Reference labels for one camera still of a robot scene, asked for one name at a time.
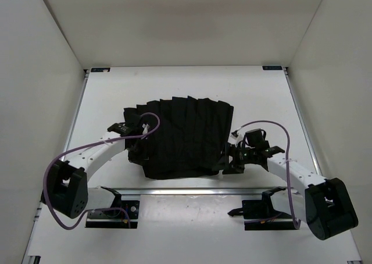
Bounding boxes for blue corner label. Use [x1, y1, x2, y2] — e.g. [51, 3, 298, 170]
[90, 67, 110, 73]
[262, 65, 282, 71]

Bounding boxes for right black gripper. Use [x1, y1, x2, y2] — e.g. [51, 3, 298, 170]
[213, 142, 256, 174]

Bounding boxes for right aluminium side rail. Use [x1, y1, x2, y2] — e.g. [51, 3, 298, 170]
[284, 67, 322, 175]

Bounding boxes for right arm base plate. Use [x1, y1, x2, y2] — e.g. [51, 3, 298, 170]
[227, 195, 296, 231]

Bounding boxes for black pleated skirt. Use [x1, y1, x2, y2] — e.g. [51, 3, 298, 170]
[123, 97, 234, 180]

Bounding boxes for left aluminium side rail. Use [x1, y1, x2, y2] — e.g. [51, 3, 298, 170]
[69, 69, 90, 137]

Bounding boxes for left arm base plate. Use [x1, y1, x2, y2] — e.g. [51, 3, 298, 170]
[85, 200, 140, 229]

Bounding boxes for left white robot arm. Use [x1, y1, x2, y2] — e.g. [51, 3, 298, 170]
[41, 112, 160, 230]

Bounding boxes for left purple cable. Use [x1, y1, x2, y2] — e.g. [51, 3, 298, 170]
[42, 112, 161, 230]

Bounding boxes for right blue corner label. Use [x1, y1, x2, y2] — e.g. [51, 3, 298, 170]
[262, 65, 282, 71]

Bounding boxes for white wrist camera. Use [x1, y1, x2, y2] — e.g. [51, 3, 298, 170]
[228, 130, 244, 145]
[142, 123, 151, 135]

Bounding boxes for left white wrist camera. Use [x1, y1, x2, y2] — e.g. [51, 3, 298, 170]
[142, 123, 151, 135]

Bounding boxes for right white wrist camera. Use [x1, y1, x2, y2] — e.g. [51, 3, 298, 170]
[228, 130, 244, 145]

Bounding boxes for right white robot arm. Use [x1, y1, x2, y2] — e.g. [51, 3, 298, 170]
[214, 129, 359, 240]

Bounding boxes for aluminium side rail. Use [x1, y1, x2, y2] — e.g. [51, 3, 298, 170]
[69, 69, 90, 137]
[284, 67, 322, 175]

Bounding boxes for left blue corner label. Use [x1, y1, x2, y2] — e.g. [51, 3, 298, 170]
[90, 67, 110, 73]

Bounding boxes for aluminium front rail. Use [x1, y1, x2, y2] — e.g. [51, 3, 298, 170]
[116, 188, 268, 196]

